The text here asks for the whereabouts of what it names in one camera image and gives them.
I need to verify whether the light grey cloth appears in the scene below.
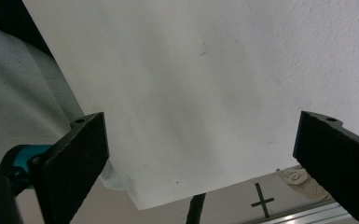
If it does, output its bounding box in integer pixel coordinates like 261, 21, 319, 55
0, 19, 129, 191

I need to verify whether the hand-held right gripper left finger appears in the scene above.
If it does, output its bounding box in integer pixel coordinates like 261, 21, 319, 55
27, 112, 111, 224

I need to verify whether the black tape cross mark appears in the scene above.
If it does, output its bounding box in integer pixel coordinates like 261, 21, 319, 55
250, 182, 275, 219

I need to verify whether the black table leg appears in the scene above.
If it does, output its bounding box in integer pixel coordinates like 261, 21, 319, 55
185, 192, 207, 224

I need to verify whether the aluminium profile rail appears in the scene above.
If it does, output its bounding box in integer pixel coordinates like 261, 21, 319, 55
245, 198, 359, 224

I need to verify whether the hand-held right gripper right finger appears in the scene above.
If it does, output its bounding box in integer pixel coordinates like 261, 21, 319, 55
292, 110, 359, 224

